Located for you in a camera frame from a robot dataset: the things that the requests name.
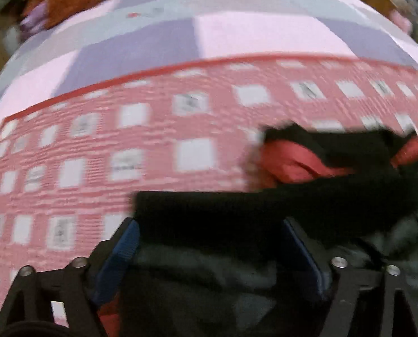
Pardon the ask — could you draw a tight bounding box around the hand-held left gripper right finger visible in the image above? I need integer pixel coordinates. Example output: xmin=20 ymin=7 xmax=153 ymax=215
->
xmin=283 ymin=217 xmax=418 ymax=337

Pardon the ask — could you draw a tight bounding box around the pink bag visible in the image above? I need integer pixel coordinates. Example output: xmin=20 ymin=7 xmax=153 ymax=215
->
xmin=387 ymin=9 xmax=414 ymax=36

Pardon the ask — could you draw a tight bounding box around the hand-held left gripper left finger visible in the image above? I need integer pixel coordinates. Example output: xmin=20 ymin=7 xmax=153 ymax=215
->
xmin=0 ymin=218 xmax=141 ymax=337

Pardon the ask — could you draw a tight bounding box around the red and black hooded jacket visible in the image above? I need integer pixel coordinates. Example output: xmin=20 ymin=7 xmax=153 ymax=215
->
xmin=119 ymin=123 xmax=418 ymax=337

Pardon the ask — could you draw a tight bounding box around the pink and purple patchwork bedsheet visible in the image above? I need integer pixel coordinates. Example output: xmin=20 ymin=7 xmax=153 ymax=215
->
xmin=0 ymin=0 xmax=418 ymax=137

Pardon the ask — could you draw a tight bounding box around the purple cloth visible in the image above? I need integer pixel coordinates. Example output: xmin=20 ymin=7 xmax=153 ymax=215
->
xmin=19 ymin=2 xmax=53 ymax=40

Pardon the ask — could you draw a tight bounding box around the red checked mat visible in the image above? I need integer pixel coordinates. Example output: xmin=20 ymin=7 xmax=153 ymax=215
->
xmin=0 ymin=54 xmax=418 ymax=328

